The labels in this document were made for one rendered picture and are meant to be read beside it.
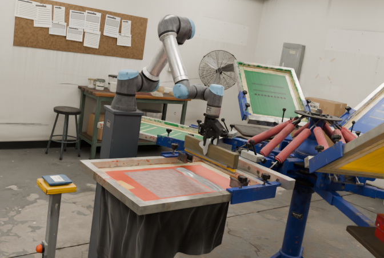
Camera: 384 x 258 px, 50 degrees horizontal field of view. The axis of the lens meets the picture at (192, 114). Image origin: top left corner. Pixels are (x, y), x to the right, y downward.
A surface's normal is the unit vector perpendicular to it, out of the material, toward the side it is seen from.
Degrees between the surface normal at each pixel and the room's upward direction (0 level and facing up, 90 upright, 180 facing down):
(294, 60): 90
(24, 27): 90
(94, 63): 90
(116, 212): 92
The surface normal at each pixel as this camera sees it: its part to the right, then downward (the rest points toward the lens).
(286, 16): -0.78, -0.02
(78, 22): 0.60, 0.18
